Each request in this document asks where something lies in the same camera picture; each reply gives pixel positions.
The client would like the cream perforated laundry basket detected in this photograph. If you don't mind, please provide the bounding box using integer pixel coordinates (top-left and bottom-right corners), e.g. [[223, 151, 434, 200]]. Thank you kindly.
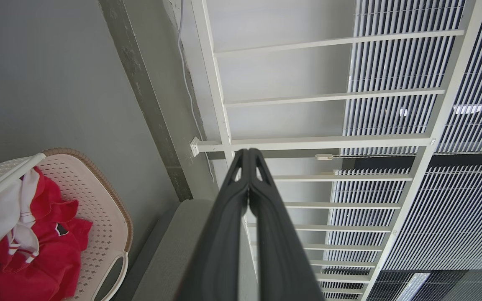
[[0, 148, 134, 301]]

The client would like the white metal railing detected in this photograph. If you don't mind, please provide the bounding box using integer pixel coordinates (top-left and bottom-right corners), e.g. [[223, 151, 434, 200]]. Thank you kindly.
[[190, 0, 482, 301]]

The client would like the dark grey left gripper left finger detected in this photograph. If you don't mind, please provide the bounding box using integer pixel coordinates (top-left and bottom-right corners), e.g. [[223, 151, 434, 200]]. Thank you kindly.
[[176, 148, 251, 301]]

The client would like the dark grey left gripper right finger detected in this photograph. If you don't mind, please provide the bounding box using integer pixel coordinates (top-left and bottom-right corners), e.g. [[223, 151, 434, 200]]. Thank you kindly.
[[247, 148, 325, 301]]

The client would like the light grey floor cable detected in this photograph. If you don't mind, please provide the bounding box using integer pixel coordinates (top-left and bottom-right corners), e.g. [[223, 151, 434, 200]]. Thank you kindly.
[[177, 0, 215, 183]]

